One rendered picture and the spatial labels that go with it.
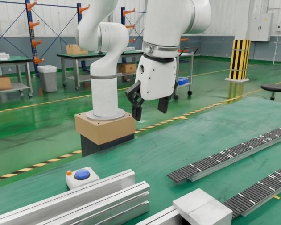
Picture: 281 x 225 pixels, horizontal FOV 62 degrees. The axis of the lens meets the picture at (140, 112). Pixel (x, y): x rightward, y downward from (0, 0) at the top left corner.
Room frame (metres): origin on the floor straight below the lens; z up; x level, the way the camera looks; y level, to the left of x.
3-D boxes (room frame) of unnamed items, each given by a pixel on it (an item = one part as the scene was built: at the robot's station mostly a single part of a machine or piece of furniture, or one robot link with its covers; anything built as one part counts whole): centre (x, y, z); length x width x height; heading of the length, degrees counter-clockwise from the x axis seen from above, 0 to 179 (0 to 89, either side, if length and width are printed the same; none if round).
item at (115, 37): (1.11, 0.14, 1.17); 0.19 x 0.12 x 0.24; 113
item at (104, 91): (1.09, 0.17, 0.96); 0.19 x 0.19 x 0.18
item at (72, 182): (0.61, 0.17, 0.81); 0.10 x 0.08 x 0.06; 34
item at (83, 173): (0.62, 0.18, 0.84); 0.04 x 0.04 x 0.02
